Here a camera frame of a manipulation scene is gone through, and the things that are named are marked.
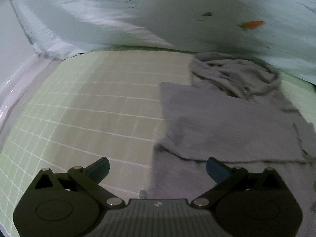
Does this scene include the white panel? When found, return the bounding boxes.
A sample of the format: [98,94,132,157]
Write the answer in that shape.
[0,0,37,89]

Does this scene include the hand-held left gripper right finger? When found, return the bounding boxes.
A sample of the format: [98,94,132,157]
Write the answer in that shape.
[191,157,290,208]

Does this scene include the green checked mat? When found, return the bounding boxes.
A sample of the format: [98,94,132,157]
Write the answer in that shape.
[0,49,316,237]

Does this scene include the grey hooded sweatshirt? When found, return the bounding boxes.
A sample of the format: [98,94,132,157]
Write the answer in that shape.
[146,52,316,237]

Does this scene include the light blue printed bedsheet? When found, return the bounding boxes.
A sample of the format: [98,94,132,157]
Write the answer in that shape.
[7,0,316,86]

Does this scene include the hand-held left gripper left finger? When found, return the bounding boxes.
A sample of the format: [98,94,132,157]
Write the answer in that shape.
[32,157,125,208]

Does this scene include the clear plastic bag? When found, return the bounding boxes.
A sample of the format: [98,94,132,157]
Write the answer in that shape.
[0,52,84,134]

